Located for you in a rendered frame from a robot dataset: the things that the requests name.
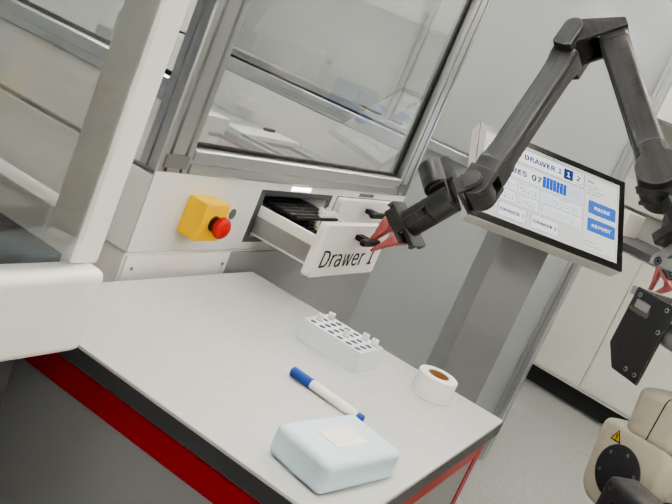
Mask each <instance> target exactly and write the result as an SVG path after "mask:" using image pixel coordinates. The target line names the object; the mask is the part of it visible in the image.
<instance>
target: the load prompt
mask: <svg viewBox="0 0 672 504"><path fill-rule="evenodd" d="M518 162H520V163H523V164H525V165H527V166H530V167H532V168H535V169H537V170H540V171H542V172H544V173H547V174H549V175H552V176H554V177H557V178H559V179H561V180H564V181H566V182H569V183H571V184H574V185H576V186H579V187H581V188H583V189H584V182H585V174H583V173H581V172H579V171H576V170H574V169H571V168H569V167H567V166H564V165H562V164H559V163H557V162H555V161H552V160H550V159H547V158H545V157H543V156H540V155H538V154H536V153H533V152H531V151H528V150H526V149H525V151H524V152H523V154H522V155H521V157H520V158H519V160H518Z"/></svg>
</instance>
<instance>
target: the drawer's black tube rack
mask: <svg viewBox="0 0 672 504"><path fill-rule="evenodd" d="M262 205H263V206H264V207H266V208H268V209H270V210H272V211H274V212H275V213H277V214H279V215H281V216H283V217H285V218H286V219H288V220H290V221H292V222H294V223H295V224H297V225H299V226H301V227H303V228H305V229H306V230H308V231H310V232H312V233H314V234H316V233H317V231H318V230H315V229H314V225H313V224H314V221H305V220H295V219H293V218H291V217H289V215H290V214H311V215H318V214H319V213H318V211H319V208H317V207H315V206H313V205H311V204H309V203H307V202H306V201H304V200H302V199H300V198H295V197H281V196H268V195H265V197H264V200H263V202H262Z"/></svg>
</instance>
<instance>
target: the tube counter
mask: <svg viewBox="0 0 672 504"><path fill-rule="evenodd" d="M530 183H532V184H534V185H537V186H539V187H542V188H544V189H547V190H549V191H552V192H554V193H557V194H559V195H561V196H564V197H566V198H569V199H571V200H574V201H576V202H579V203H581V204H583V198H584V191H581V190H579V189H576V188H574V187H571V186H569V185H567V184H564V183H562V182H559V181H557V180H554V179H552V178H549V177H547V176H545V175H542V174H540V173H537V172H535V171H532V172H531V182H530Z"/></svg>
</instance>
